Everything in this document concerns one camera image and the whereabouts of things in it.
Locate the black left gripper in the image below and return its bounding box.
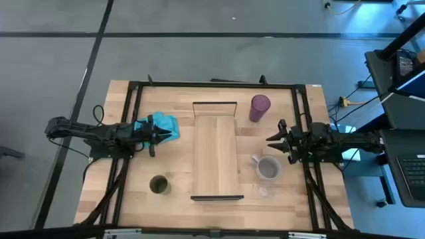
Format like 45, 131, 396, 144
132, 114, 173, 157

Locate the grey chair leg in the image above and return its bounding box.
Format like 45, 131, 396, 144
0, 145, 26, 160

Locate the black side desk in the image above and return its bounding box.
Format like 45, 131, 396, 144
364, 49, 425, 130

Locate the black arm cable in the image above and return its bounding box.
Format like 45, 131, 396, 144
92, 104, 106, 126

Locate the black diagonal pole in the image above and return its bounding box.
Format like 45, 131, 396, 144
378, 13, 425, 61

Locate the black aluminium table frame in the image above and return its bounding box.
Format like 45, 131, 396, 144
74, 74, 355, 233

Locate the yellow floor cable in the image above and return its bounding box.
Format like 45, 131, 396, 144
323, 0, 362, 16

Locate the blue cloth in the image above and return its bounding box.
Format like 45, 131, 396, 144
133, 112, 181, 149

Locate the black laptop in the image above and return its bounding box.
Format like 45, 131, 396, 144
396, 153, 425, 208

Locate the clear glass cup with handle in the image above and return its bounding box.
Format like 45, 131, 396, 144
255, 183, 277, 200

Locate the black rail with silver brackets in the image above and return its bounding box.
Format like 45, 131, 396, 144
0, 224, 425, 239

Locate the grey mug with white handle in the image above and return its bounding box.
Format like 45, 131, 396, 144
251, 154, 282, 181

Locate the wooden tray with black ends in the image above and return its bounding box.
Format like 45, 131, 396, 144
190, 101, 245, 201

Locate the purple ribbed tumbler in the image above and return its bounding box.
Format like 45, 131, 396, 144
249, 94, 272, 123

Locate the olive green cup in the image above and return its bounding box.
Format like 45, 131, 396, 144
149, 175, 172, 195

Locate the white box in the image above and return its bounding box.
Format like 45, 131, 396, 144
331, 123, 361, 163

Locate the small black device with screen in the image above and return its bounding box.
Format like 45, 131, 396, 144
394, 54, 415, 78

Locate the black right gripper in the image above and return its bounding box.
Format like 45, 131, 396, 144
266, 119, 315, 165

